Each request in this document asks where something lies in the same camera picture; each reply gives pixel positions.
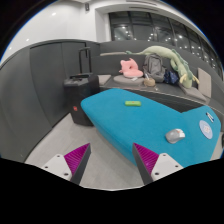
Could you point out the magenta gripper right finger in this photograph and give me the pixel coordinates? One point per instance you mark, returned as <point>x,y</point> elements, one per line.
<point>153,166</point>

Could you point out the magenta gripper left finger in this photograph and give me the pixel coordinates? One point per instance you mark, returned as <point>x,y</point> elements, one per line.
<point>71,166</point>

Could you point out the grey white computer mouse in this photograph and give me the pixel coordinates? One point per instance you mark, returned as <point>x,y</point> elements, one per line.
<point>174,135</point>

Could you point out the green rectangular case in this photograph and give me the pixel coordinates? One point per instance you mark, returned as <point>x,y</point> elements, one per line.
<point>132,103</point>

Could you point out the round white blue coaster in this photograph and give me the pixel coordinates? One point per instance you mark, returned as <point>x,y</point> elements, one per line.
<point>205,129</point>

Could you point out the black rolling suitcase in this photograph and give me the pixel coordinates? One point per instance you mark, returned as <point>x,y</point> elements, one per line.
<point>77,88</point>

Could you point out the dark blue bag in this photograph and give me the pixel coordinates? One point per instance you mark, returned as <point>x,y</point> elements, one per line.
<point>171,77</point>

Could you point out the round grey seat cushion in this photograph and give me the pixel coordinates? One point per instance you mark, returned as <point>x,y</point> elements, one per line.
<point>128,81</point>

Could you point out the grey backpack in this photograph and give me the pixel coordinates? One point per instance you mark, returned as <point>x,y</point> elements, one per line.
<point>153,67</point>

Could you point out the pink plush toy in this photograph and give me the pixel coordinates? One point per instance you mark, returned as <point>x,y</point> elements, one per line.
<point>130,68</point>

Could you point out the grey square cushion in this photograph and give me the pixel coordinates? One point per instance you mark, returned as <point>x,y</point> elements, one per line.
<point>205,84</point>

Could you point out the green dragon plush toy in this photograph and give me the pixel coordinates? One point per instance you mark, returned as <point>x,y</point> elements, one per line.
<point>186,76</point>

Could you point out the grey bench sofa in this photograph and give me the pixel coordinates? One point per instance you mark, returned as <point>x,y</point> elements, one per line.
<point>174,96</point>

